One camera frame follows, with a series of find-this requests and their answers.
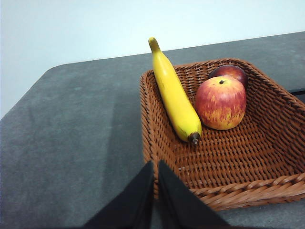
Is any brown wicker basket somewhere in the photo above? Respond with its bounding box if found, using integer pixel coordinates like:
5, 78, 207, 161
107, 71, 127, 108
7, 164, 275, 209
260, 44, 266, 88
139, 58, 305, 212

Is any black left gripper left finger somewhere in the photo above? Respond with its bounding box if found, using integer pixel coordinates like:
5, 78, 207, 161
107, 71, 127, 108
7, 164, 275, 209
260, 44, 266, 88
84, 160, 155, 229

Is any red yellow apple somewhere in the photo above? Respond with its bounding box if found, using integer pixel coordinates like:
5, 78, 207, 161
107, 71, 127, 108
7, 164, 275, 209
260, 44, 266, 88
195, 76, 247, 131

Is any yellow banana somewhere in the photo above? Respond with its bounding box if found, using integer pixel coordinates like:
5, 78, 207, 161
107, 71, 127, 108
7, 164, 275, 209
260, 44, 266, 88
148, 37, 203, 145

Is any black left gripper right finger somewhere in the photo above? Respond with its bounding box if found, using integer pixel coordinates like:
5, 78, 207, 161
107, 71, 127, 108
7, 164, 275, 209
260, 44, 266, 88
157, 159, 229, 229

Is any black rectangular tray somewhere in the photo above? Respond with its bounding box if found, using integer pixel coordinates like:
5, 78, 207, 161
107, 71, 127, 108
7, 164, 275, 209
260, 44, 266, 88
287, 87, 305, 95

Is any dark red peach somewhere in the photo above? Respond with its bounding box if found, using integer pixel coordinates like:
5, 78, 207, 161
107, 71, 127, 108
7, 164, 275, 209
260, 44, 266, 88
208, 65, 248, 89

